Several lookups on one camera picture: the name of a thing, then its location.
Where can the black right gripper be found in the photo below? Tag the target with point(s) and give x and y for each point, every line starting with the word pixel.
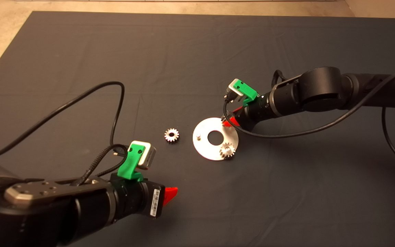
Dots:
pixel 255 113

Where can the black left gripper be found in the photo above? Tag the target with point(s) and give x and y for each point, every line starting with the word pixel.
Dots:
pixel 132 199

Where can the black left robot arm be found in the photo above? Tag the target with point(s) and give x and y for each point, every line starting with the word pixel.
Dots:
pixel 46 216

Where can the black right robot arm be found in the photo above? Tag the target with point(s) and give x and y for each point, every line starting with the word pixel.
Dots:
pixel 321 85

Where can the round metal carrier plate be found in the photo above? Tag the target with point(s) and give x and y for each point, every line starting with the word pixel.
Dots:
pixel 204 149

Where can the dark grey table cloth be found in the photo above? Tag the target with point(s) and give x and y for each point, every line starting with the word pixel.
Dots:
pixel 197 51

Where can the silver right camera box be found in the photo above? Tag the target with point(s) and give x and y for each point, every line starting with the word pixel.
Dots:
pixel 233 90

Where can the silver camera box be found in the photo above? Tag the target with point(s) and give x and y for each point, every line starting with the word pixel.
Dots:
pixel 148 158
pixel 233 90

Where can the green right camera mount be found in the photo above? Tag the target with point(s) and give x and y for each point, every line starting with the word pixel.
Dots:
pixel 249 91

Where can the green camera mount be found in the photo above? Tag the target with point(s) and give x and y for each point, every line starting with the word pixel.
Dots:
pixel 249 91
pixel 127 168

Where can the silver left camera box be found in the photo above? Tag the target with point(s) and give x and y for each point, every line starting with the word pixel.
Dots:
pixel 148 158

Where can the green left camera mount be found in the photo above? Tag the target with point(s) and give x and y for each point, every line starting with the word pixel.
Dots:
pixel 127 168

